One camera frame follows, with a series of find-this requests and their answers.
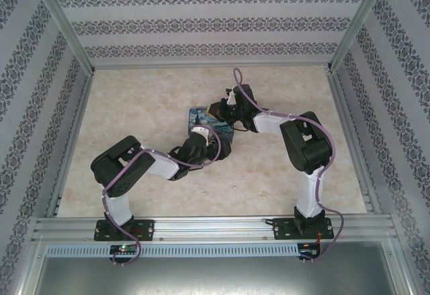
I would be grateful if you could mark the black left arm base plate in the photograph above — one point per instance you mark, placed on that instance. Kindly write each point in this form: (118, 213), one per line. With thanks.
(148, 230)

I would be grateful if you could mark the right green circuit board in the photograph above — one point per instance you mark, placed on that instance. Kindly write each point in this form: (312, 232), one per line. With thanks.
(309, 250)

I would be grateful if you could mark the grey sheet metal panel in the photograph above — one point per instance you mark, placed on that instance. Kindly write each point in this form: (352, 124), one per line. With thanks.
(215, 276)

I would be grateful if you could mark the aluminium frame post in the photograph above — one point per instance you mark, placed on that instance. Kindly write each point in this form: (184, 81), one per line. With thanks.
(64, 23)
(359, 23)

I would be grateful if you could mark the aluminium mounting rail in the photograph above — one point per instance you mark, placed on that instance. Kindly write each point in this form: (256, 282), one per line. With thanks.
(208, 228)

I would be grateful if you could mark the left green circuit board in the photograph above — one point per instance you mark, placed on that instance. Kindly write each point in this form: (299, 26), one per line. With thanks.
(124, 249)

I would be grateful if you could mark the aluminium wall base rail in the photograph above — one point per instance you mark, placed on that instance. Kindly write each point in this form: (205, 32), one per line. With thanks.
(208, 65)

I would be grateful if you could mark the starry night painted box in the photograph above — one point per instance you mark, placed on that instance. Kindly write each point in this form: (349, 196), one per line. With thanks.
(198, 118)

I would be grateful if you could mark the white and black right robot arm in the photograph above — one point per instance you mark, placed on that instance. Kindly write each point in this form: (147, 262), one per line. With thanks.
(309, 194)

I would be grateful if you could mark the green circuit board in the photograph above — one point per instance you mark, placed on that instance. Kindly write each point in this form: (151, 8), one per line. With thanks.
(124, 249)
(309, 250)

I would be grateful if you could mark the aluminium side rail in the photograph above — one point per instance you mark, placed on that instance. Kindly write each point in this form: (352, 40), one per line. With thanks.
(75, 130)
(352, 133)

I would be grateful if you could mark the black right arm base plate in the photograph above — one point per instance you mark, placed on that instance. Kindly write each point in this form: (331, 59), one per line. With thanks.
(282, 229)

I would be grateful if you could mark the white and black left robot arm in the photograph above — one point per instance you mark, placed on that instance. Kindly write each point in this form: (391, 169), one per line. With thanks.
(117, 207)

